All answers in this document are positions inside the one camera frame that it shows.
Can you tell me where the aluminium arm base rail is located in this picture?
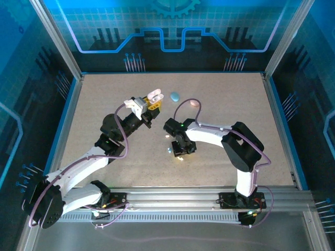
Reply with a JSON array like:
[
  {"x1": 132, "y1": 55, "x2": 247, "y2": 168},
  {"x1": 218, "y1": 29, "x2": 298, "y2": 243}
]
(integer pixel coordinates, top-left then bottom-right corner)
[{"x1": 62, "y1": 186, "x2": 314, "y2": 213}]

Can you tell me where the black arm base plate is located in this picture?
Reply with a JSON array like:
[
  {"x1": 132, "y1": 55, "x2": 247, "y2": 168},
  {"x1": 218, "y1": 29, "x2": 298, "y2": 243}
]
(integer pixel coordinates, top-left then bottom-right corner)
[
  {"x1": 80, "y1": 192, "x2": 129, "y2": 210},
  {"x1": 219, "y1": 192, "x2": 267, "y2": 210}
]

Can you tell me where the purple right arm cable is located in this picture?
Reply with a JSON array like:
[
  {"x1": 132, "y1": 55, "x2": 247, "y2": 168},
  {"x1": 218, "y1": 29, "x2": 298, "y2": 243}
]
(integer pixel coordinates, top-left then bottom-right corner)
[{"x1": 173, "y1": 98, "x2": 274, "y2": 229}]

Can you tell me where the slotted grey cable duct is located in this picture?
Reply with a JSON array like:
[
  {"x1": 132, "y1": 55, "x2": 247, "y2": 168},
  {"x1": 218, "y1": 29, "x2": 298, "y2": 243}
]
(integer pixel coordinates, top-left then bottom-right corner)
[{"x1": 41, "y1": 213, "x2": 243, "y2": 223}]

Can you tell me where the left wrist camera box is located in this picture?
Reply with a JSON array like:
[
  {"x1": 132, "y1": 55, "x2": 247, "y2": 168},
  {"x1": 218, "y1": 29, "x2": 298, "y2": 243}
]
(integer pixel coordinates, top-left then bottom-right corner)
[{"x1": 124, "y1": 96, "x2": 148, "y2": 118}]

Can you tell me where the aluminium frame post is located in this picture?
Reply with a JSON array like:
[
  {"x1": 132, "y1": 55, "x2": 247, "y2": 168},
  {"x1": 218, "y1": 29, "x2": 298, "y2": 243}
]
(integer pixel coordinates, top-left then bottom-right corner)
[
  {"x1": 29, "y1": 0, "x2": 85, "y2": 81},
  {"x1": 263, "y1": 0, "x2": 316, "y2": 79}
]

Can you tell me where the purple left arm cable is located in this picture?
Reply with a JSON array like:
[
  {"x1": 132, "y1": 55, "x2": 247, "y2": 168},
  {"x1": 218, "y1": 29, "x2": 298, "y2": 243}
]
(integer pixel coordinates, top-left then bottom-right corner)
[{"x1": 28, "y1": 103, "x2": 130, "y2": 230}]

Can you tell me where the white earbud charging case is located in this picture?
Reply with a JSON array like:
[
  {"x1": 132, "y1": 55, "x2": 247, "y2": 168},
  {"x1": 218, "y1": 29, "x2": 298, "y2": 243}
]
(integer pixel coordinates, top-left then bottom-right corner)
[{"x1": 147, "y1": 88, "x2": 165, "y2": 103}]

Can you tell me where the aluminium table side rail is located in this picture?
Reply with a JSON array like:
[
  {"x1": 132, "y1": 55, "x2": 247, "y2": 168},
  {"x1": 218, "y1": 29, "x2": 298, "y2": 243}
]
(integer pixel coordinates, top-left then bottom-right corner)
[
  {"x1": 43, "y1": 74, "x2": 85, "y2": 184},
  {"x1": 261, "y1": 72, "x2": 302, "y2": 189}
]

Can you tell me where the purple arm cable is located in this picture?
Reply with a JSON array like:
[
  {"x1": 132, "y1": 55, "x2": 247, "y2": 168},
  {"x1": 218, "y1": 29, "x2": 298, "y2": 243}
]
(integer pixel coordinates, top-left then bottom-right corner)
[
  {"x1": 173, "y1": 98, "x2": 274, "y2": 229},
  {"x1": 28, "y1": 103, "x2": 130, "y2": 230}
]

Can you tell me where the grey metal floor plate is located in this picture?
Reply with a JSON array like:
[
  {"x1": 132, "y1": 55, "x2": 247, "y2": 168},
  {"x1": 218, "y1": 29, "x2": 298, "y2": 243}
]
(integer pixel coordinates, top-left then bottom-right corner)
[{"x1": 15, "y1": 203, "x2": 332, "y2": 251}]

